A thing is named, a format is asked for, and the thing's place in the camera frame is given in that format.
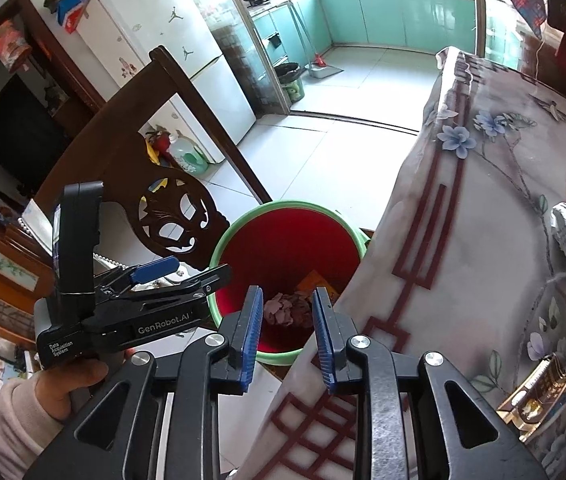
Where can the red mop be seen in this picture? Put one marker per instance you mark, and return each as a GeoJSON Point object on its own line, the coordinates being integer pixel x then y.
{"type": "Point", "coordinates": [319, 60]}

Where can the crumpled pink paper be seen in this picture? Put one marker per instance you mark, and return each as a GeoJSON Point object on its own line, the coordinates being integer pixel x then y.
{"type": "Point", "coordinates": [288, 310]}

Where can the blue and red carton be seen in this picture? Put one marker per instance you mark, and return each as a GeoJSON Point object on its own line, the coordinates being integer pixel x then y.
{"type": "Point", "coordinates": [70, 12]}

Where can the green plastic jug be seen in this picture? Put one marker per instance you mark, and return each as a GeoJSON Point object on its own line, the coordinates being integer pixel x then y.
{"type": "Point", "coordinates": [188, 157]}

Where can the white refrigerator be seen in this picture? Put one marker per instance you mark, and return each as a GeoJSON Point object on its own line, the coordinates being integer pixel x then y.
{"type": "Point", "coordinates": [163, 35]}

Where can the glass kitchen partition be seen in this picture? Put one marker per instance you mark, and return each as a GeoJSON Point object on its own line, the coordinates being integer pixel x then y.
{"type": "Point", "coordinates": [243, 60]}

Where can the red bucket with green rim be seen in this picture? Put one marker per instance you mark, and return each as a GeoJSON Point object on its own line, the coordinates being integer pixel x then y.
{"type": "Point", "coordinates": [283, 245]}

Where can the green bin with black bag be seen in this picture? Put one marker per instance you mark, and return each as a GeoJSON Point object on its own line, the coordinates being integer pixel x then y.
{"type": "Point", "coordinates": [290, 85]}

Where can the person's left hand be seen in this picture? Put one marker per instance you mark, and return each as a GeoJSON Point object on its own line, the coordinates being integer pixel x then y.
{"type": "Point", "coordinates": [78, 375]}

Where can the grey dustpan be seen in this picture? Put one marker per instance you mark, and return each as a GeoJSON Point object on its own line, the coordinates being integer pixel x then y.
{"type": "Point", "coordinates": [323, 71]}

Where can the red and yellow toy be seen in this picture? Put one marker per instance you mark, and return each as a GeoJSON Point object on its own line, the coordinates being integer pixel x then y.
{"type": "Point", "coordinates": [160, 142]}

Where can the teal kitchen cabinets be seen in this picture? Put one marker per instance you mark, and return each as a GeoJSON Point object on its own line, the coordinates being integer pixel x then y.
{"type": "Point", "coordinates": [403, 15]}

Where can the red orange packet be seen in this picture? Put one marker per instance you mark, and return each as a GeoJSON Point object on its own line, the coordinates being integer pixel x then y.
{"type": "Point", "coordinates": [10, 45]}

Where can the carved dark wooden chair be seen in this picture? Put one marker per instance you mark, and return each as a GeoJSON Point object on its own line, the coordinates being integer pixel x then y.
{"type": "Point", "coordinates": [113, 135]}

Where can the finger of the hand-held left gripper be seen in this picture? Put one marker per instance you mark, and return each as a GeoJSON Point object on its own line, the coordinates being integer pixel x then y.
{"type": "Point", "coordinates": [155, 267]}
{"type": "Point", "coordinates": [198, 287]}

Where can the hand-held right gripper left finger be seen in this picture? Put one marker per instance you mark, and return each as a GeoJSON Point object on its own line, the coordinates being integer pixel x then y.
{"type": "Point", "coordinates": [250, 340]}

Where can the person's left forearm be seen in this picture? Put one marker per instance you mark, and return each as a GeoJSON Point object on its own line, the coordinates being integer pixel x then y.
{"type": "Point", "coordinates": [8, 425]}

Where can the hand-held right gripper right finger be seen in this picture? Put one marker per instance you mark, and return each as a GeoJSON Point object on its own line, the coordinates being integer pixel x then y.
{"type": "Point", "coordinates": [324, 345]}

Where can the black television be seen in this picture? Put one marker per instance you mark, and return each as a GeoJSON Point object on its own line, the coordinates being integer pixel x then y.
{"type": "Point", "coordinates": [18, 135]}

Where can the gold box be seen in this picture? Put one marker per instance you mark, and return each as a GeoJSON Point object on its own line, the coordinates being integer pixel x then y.
{"type": "Point", "coordinates": [538, 390]}

